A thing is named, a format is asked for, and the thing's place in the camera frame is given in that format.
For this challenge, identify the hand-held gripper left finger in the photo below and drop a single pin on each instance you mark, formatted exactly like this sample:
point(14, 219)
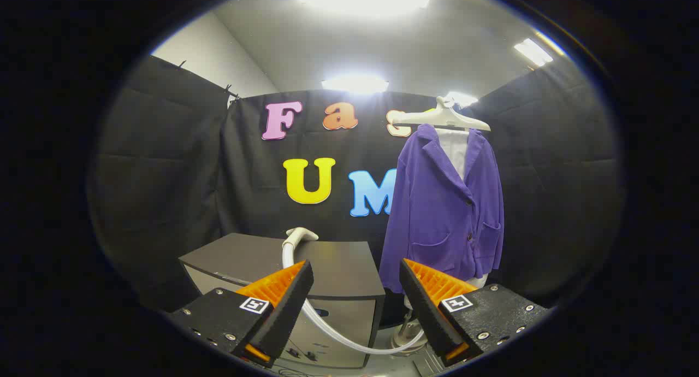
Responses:
point(286, 311)

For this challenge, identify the white clothes hanger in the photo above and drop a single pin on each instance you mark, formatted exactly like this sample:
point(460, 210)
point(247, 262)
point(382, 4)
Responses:
point(442, 117)

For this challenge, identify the white shirt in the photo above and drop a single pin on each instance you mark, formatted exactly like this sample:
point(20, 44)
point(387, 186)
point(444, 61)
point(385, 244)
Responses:
point(453, 150)

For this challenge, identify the grey cabinet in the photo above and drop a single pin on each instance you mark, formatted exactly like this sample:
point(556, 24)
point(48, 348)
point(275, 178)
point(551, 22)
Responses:
point(338, 267)

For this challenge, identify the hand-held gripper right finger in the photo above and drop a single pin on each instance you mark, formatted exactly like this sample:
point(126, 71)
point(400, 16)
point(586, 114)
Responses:
point(426, 311)

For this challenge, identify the black backdrop cloth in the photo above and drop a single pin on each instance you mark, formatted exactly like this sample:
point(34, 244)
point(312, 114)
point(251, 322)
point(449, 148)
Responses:
point(546, 175)

